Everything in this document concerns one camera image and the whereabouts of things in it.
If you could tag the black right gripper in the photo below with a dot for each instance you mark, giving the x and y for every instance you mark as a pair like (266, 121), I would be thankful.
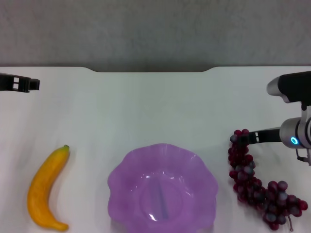
(269, 136)

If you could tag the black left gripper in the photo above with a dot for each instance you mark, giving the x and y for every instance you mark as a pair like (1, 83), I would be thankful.
(5, 82)

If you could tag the red purple grape bunch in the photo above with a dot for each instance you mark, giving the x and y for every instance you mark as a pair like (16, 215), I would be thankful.
(243, 174)

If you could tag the yellow banana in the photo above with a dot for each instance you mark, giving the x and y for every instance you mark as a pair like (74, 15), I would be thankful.
(41, 184)

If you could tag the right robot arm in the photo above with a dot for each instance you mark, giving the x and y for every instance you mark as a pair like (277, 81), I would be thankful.
(296, 85)

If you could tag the purple wavy plastic plate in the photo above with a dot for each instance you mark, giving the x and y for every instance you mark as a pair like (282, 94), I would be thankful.
(150, 170)

